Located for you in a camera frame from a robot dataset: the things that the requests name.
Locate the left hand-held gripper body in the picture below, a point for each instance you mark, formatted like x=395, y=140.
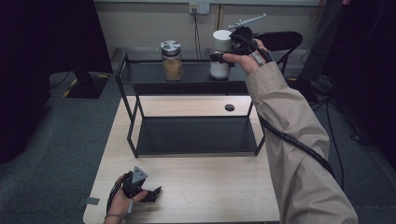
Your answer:
x=135, y=183

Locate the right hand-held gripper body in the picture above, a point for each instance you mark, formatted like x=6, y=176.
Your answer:
x=243, y=34

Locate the white jar with white lid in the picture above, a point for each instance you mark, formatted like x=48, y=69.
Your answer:
x=221, y=40

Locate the glass jar with silver lid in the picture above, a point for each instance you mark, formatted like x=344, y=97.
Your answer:
x=172, y=67

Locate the black metal two-tier shelf rack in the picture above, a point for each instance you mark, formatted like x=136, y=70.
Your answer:
x=196, y=137

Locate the person's left hand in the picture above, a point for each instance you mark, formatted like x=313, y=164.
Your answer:
x=120, y=207

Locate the person's right hand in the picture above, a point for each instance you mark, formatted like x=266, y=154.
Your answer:
x=250, y=63

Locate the black folding chair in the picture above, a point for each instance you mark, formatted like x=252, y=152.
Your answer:
x=283, y=40

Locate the grey tape strip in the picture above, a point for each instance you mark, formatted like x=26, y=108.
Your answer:
x=91, y=201

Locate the black stand base grey column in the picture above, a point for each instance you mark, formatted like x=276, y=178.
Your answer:
x=320, y=46

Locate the black stand base striped tape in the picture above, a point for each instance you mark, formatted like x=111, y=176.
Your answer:
x=88, y=88

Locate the dark curtain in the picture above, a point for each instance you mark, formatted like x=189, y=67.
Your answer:
x=367, y=62
x=46, y=62

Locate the white wall socket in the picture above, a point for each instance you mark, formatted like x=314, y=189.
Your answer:
x=199, y=8

